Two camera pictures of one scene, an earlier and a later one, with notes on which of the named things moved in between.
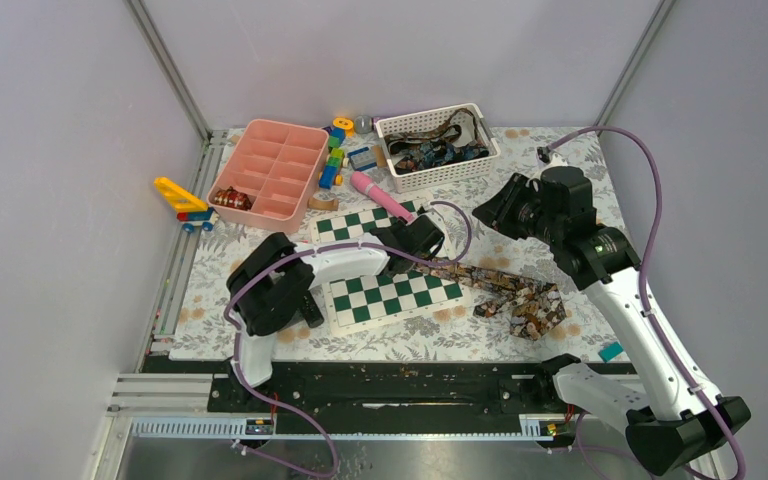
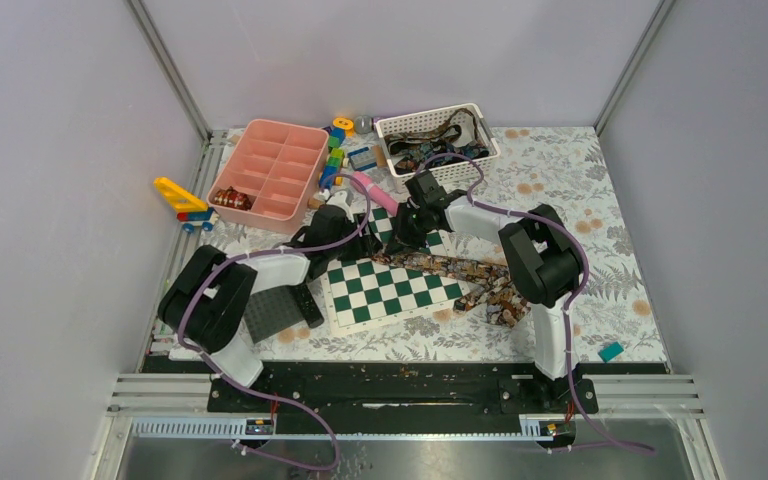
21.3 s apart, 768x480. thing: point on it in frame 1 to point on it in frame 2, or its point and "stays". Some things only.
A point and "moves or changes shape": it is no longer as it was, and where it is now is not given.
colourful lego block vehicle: [336, 159] stays
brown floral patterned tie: [538, 307] moves or changes shape
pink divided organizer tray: [276, 164] stays
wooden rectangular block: [379, 156] stays
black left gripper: [400, 223] to [365, 245]
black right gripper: [498, 210] to [402, 240]
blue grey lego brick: [362, 159] stays
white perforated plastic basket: [439, 147] stays
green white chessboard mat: [373, 302] stays
